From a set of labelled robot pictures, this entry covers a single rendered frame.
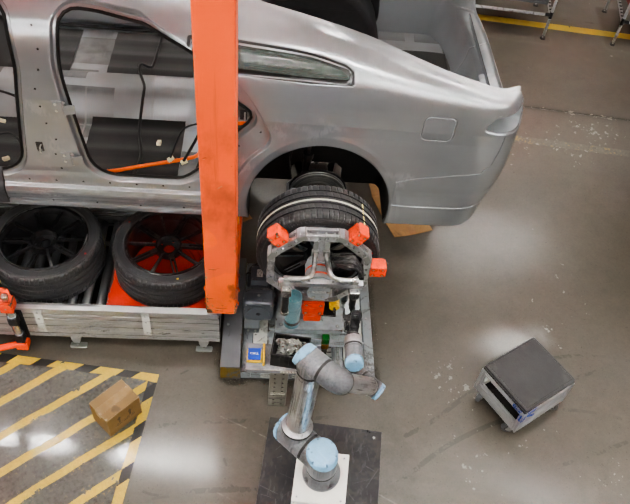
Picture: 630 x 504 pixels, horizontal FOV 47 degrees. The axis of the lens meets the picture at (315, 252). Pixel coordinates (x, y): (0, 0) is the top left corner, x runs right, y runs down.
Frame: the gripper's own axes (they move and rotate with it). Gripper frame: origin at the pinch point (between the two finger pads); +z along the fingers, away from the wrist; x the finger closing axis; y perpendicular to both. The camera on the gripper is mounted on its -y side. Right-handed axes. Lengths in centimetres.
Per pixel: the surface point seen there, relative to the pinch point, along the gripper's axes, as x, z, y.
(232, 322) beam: -63, 34, 70
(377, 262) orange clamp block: 14.2, 22.7, -5.8
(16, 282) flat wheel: -183, 32, 36
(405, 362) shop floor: 45, 17, 83
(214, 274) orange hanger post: -71, 12, -4
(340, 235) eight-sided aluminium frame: -8.3, 19.6, -29.2
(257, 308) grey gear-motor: -48, 27, 45
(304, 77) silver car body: -30, 67, -88
